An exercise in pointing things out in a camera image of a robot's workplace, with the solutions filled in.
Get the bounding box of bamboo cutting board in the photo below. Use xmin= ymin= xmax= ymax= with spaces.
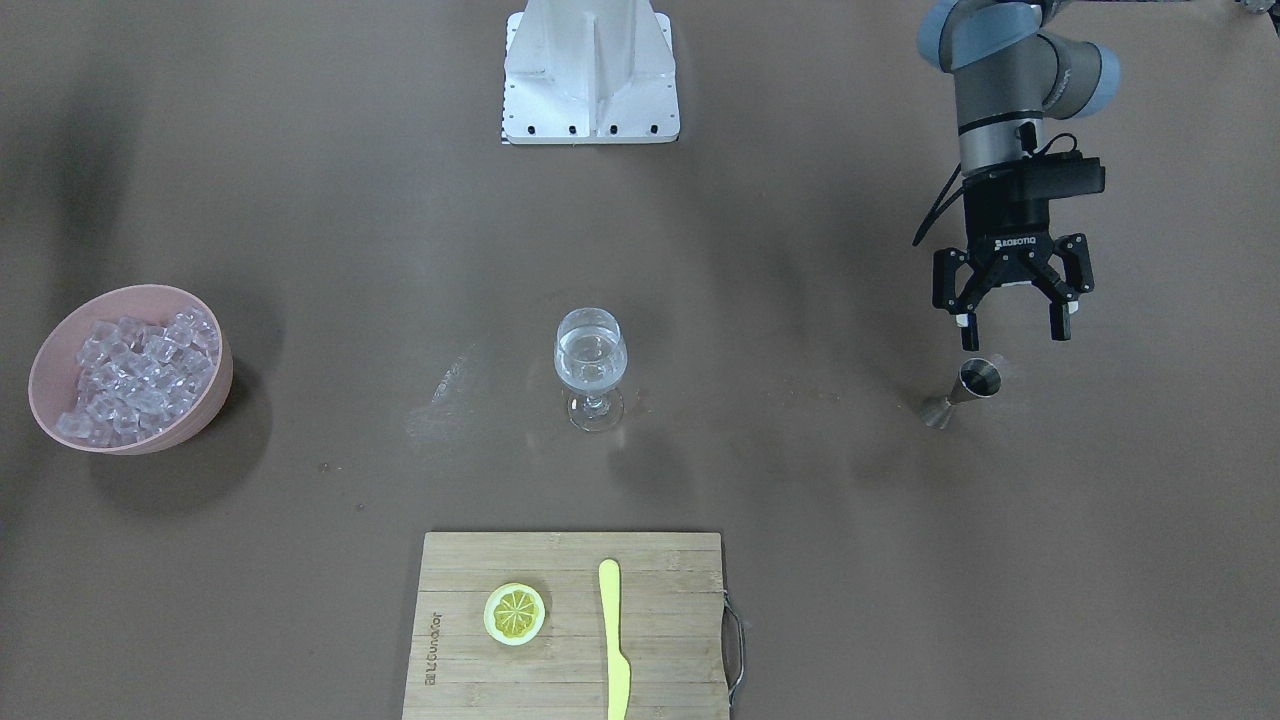
xmin=401 ymin=530 xmax=732 ymax=719

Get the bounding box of white column base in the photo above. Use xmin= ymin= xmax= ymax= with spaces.
xmin=500 ymin=1 xmax=681 ymax=145

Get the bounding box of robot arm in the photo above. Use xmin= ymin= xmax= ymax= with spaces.
xmin=913 ymin=1 xmax=1123 ymax=352

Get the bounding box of steel cocktail jigger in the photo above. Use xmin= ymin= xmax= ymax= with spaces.
xmin=919 ymin=357 xmax=1004 ymax=430

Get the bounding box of pink bowl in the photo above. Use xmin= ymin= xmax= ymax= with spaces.
xmin=28 ymin=284 xmax=233 ymax=455

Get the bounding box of clear wine glass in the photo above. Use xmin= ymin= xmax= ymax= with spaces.
xmin=553 ymin=307 xmax=628 ymax=432

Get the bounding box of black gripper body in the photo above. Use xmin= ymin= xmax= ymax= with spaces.
xmin=957 ymin=170 xmax=1056 ymax=290

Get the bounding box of yellow lemon slice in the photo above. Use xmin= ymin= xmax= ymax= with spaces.
xmin=483 ymin=583 xmax=547 ymax=647

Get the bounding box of clear ice cubes pile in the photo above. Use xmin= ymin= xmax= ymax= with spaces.
xmin=54 ymin=306 xmax=221 ymax=448

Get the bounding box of yellow plastic knife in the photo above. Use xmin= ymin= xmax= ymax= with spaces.
xmin=598 ymin=559 xmax=632 ymax=719

